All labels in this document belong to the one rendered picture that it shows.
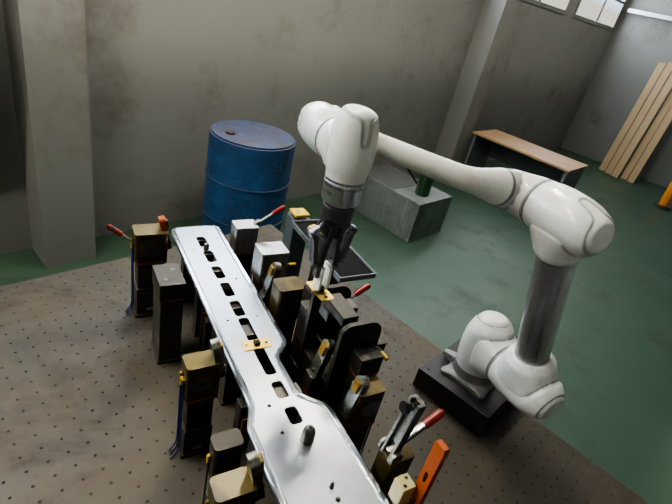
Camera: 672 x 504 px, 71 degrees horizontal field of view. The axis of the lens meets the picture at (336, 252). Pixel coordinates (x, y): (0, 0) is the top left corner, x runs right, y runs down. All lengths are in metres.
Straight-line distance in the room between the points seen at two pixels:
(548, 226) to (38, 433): 1.46
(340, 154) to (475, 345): 0.95
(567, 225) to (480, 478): 0.87
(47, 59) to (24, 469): 2.10
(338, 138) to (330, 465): 0.72
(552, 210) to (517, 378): 0.57
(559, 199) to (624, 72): 9.35
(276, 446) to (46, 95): 2.38
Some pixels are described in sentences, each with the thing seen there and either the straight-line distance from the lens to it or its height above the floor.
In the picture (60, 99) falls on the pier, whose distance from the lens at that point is 3.09.
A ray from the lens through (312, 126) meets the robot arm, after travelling 1.09.
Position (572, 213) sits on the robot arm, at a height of 1.59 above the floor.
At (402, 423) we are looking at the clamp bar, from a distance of 1.11.
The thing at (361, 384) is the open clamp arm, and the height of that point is 1.10.
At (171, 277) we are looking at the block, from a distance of 1.58.
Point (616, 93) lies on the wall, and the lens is 10.58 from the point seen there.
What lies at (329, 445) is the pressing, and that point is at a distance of 1.21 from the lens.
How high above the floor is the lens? 1.94
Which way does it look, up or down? 29 degrees down
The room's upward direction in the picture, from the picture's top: 14 degrees clockwise
